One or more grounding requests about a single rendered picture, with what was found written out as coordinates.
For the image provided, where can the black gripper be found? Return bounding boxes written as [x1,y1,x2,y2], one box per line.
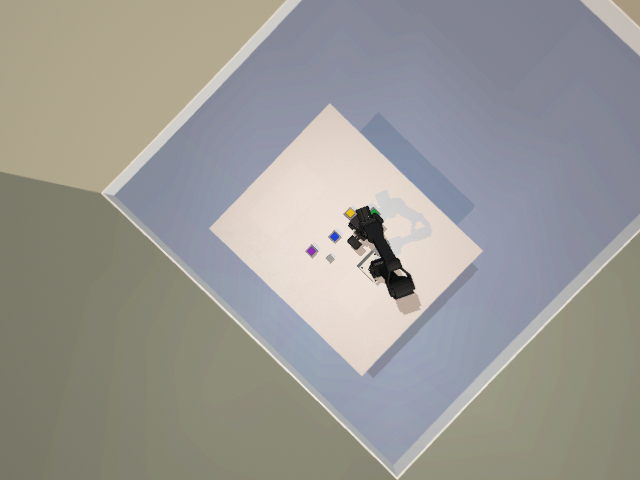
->
[347,213,384,250]

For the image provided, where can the purple button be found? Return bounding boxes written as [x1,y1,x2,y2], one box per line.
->
[305,244,318,258]

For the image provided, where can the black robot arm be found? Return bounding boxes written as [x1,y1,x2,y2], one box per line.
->
[348,206,415,300]

